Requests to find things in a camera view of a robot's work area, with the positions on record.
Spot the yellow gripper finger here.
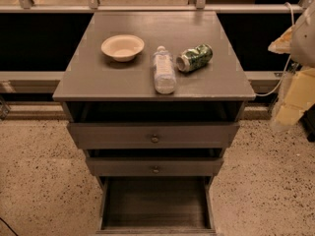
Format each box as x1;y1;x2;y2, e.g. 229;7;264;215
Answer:
268;28;292;54
271;66;315;131

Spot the clear blue plastic bottle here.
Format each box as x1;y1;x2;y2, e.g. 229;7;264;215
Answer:
154;46;176;94

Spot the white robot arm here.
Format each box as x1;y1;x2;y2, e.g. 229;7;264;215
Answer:
268;1;315;131

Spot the grey wooden drawer cabinet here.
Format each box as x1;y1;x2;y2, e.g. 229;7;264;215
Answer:
53;11;254;236

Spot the grey open bottom drawer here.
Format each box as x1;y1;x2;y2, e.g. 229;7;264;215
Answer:
96;177;217;236

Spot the grey middle drawer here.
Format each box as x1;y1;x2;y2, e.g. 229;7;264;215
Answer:
86;157;223;177

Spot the crushed green soda can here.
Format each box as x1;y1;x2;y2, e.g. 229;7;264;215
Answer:
176;44;213;73

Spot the beige paper bowl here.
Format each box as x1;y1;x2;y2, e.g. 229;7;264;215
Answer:
101;34;145;62

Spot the white cable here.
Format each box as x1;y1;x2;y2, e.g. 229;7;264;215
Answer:
255;1;296;98

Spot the black floor cable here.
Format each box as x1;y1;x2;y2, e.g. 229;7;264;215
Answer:
0;216;20;236

